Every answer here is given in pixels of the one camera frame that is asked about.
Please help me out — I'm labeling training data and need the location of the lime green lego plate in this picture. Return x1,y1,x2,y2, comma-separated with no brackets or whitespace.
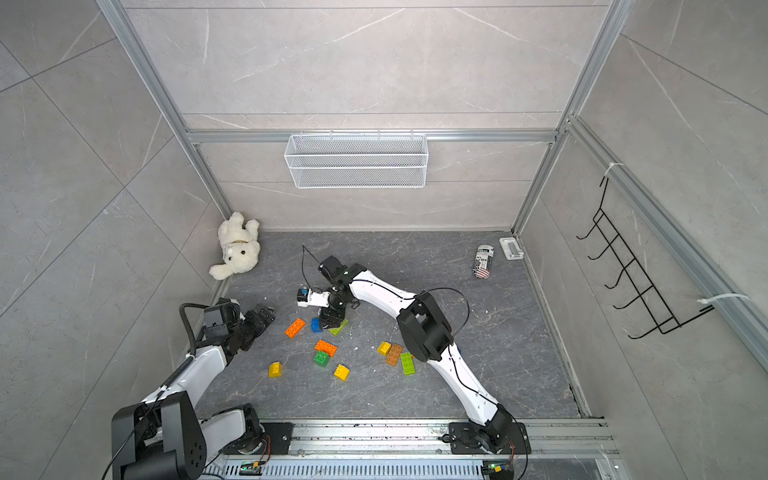
328,319,348,336

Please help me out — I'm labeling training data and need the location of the orange 2x4 lego plate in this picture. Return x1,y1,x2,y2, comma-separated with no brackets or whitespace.
285,318,306,338

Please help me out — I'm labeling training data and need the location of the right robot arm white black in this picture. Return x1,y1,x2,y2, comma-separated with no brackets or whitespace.
307,256,515,454

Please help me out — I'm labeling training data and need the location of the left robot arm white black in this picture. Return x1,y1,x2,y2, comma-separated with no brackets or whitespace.
102,298,275,479

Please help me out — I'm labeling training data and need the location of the dark green lego brick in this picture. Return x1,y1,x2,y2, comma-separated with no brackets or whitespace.
313,351,331,368

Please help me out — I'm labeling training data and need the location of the yellow lego brick left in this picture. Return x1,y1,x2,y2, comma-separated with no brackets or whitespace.
268,362,282,378

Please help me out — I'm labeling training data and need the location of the yellow lego brick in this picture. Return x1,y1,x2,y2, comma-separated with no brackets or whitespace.
268,362,282,378
334,364,350,381
377,341,391,356

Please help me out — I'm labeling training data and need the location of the yellow lego brick middle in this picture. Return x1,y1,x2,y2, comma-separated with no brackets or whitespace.
334,364,350,381

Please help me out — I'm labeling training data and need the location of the yellow lego brick right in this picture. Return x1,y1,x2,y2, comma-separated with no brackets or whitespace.
377,341,391,356

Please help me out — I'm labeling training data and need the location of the light green lego plate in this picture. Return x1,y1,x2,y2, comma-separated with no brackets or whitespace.
400,353,415,376

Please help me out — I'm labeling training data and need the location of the white teddy bear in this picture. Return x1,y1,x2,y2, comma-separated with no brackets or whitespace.
209,212,261,281

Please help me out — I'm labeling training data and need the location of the flag pattern can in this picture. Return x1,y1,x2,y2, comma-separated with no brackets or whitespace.
473,244,495,279

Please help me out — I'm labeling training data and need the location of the small white box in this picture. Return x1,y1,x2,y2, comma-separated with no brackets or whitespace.
499,236,524,261

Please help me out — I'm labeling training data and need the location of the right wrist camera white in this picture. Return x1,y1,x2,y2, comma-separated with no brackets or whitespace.
297,288,330,308

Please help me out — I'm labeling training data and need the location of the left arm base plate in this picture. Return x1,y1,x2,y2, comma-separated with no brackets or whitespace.
253,422,294,456

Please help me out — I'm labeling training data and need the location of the white wire mesh basket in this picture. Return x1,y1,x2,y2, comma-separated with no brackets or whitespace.
284,133,429,189

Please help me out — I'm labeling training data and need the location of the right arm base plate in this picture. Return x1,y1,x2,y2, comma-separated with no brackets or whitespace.
440,422,532,455

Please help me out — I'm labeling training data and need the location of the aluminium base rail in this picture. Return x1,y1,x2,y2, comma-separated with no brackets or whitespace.
203,419,629,479

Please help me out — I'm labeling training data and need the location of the black wire hook rack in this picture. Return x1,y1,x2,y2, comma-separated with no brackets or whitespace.
576,177,715,340

